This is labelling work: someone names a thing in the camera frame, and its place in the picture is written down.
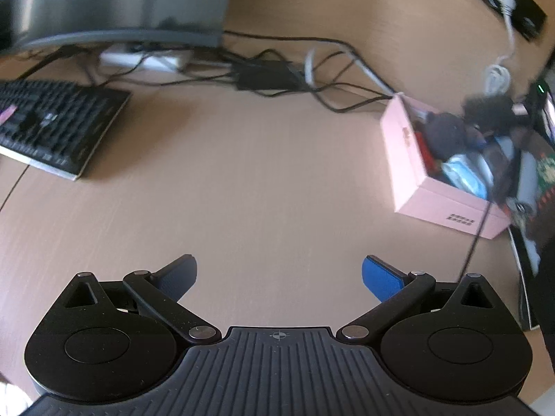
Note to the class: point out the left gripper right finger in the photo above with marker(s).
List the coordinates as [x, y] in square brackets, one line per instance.
[398, 294]

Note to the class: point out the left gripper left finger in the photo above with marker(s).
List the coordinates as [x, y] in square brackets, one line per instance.
[157, 294]

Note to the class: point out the black plush toy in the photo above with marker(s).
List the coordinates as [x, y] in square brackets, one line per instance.
[447, 135]

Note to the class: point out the blue white snack bag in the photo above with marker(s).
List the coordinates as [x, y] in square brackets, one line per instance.
[466, 176]

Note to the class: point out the pink cardboard box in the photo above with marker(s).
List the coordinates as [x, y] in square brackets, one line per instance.
[418, 195]

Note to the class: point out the glass computer case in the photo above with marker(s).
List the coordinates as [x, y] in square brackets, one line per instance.
[527, 261]

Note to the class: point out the black mechanical keyboard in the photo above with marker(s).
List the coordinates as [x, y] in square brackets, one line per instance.
[58, 124]

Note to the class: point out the white power strip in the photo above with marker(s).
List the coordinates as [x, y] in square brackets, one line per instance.
[162, 60]

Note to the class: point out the black power adapter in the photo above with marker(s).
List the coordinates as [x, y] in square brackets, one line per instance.
[265, 75]

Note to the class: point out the curved computer monitor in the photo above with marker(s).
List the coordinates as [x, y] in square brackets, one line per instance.
[36, 24]

